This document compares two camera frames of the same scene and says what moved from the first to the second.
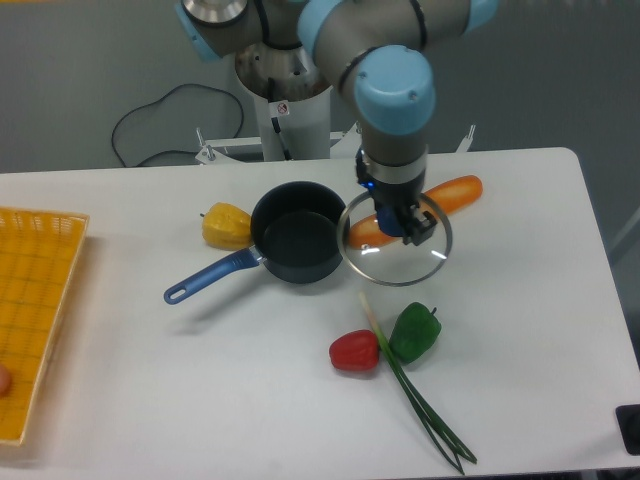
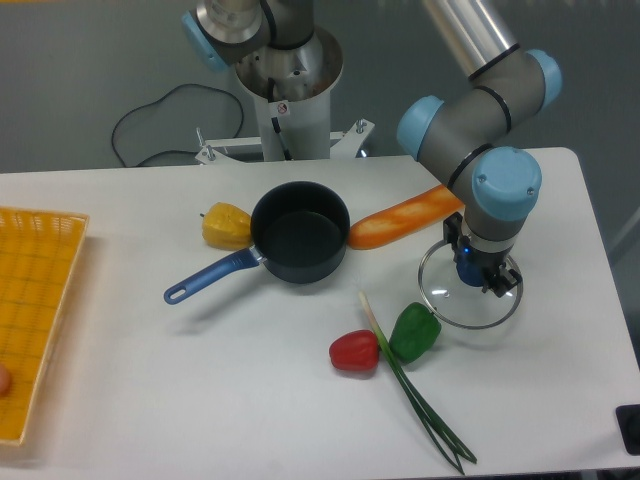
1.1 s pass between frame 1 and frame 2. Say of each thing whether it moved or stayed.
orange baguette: stayed
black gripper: moved
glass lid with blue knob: moved
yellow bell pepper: stayed
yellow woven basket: stayed
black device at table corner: stayed
